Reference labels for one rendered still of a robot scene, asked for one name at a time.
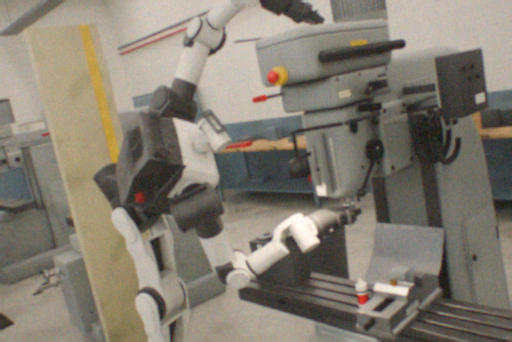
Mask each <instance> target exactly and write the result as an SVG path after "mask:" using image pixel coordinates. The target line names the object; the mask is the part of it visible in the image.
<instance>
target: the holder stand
mask: <svg viewBox="0 0 512 342"><path fill-rule="evenodd" d="M273 234H274V231H266V232H262V233H261V234H258V236H257V237H256V238H254V239H253V240H250V241H249V246H250V250H251V254H253V253H254V252H255V251H257V250H258V249H262V248H263V247H264V246H265V245H267V244H269V243H270V242H272V239H273ZM286 246H287V245H286ZM287 248H288V250H289V254H286V255H285V256H284V257H282V258H280V259H279V260H278V261H276V263H273V264H272V265H271V266H270V267H269V268H267V270H265V271H264V272H262V273H261V274H258V275H256V278H257V281H266V282H272V283H277V284H282V285H293V286H296V285H299V283H301V282H302V281H304V280H305V279H307V278H308V277H309V276H311V270H310V266H309V257H308V253H303V251H302V250H301V249H300V246H299V245H298V244H297V245H293V246H291V247H288V246H287Z"/></svg>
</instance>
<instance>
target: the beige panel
mask: <svg viewBox="0 0 512 342"><path fill-rule="evenodd" d="M23 31H24V35H25V40H26V44H27V46H28V49H29V56H30V58H31V61H32V65H33V70H34V74H35V77H36V82H37V86H38V88H39V91H40V98H41V100H42V104H43V107H44V113H45V116H46V119H47V122H48V128H49V131H50V134H51V137H52V143H53V146H54V149H55V153H56V158H57V162H58V164H59V167H60V174H61V176H62V179H63V183H64V188H65V192H66V195H67V197H68V201H69V206H70V210H71V213H72V216H73V222H74V225H75V228H76V231H77V234H78V240H79V243H80V247H81V250H82V255H83V259H84V261H85V264H86V268H87V273H88V277H89V280H90V282H91V286H92V292H93V295H94V298H95V301H96V304H97V310H98V313H99V316H100V319H101V322H102V328H103V331H104V334H105V337H106V340H107V342H148V339H149V336H147V335H146V332H145V323H144V322H143V320H142V319H141V316H140V314H139V313H138V311H137V310H136V294H137V293H138V292H139V290H140V283H139V279H138V275H137V270H136V267H135V260H134V258H133V257H132V256H131V255H130V252H128V250H127V246H126V242H125V237H124V236H123V234H121V232H120V231H119V230H117V229H116V227H115V225H113V223H112V212H113V211H112V210H113V209H112V207H111V205H110V202H108V201H107V198H106V197H105V196H104V194H103V193H102V191H101V190H100V189H99V188H98V185H97V184H96V183H95V182H94V175H95V174H96V173H97V172H98V171H99V170H100V169H101V168H103V166H107V165H108V164H111V163H114V162H115V163H117V161H118V157H119V153H120V148H121V145H122V143H123V140H124V135H123V132H122V129H121V125H120V119H119V115H118V112H117V108H116V102H115V98H114V95H113V92H112V85H111V81H110V78H109V75H108V68H107V65H106V62H105V58H104V51H103V48H102V45H101V38H100V35H99V32H98V28H97V23H92V24H77V25H53V26H40V27H27V28H26V29H25V30H23Z"/></svg>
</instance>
